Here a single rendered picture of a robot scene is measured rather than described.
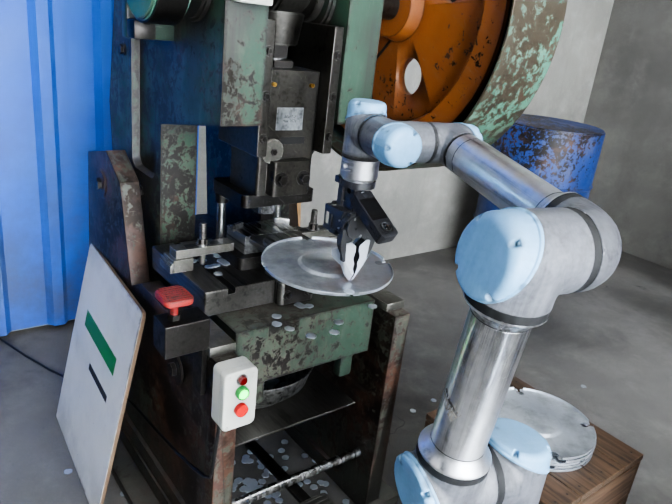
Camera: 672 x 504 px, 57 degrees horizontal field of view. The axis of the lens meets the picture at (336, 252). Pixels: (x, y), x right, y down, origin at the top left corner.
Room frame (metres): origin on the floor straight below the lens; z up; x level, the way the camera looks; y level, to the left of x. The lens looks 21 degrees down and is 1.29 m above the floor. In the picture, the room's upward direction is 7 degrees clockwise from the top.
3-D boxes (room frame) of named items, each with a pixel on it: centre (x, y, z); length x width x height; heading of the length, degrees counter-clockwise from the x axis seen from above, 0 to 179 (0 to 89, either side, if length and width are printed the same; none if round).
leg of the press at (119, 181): (1.39, 0.49, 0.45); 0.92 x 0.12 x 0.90; 39
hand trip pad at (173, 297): (1.07, 0.30, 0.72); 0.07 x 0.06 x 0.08; 39
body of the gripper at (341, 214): (1.20, -0.02, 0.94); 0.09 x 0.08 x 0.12; 39
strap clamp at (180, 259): (1.35, 0.32, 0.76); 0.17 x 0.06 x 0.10; 129
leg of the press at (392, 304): (1.73, 0.07, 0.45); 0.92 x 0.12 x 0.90; 39
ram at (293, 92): (1.42, 0.17, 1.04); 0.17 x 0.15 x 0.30; 39
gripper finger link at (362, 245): (1.20, -0.04, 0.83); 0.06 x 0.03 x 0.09; 39
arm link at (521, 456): (0.86, -0.33, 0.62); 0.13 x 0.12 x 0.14; 116
